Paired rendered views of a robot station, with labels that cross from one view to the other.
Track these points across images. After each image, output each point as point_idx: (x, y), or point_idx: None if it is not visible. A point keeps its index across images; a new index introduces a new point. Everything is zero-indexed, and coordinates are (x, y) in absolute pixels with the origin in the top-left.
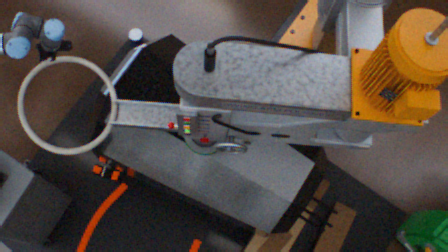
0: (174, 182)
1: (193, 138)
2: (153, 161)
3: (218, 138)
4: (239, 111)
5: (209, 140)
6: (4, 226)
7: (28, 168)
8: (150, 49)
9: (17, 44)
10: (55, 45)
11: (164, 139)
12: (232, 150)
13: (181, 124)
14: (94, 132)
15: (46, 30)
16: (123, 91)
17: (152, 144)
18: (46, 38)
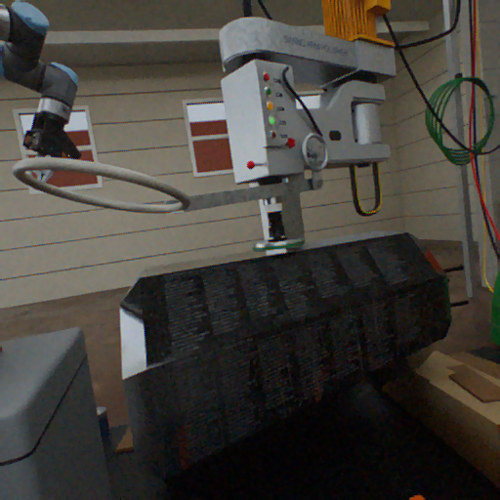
0: (301, 308)
1: (279, 170)
2: (256, 304)
3: (298, 159)
4: None
5: (288, 238)
6: (45, 417)
7: None
8: None
9: (31, 7)
10: (68, 96)
11: (246, 269)
12: (318, 146)
13: (264, 101)
14: (146, 337)
15: (55, 62)
16: (157, 271)
17: (238, 285)
18: (57, 73)
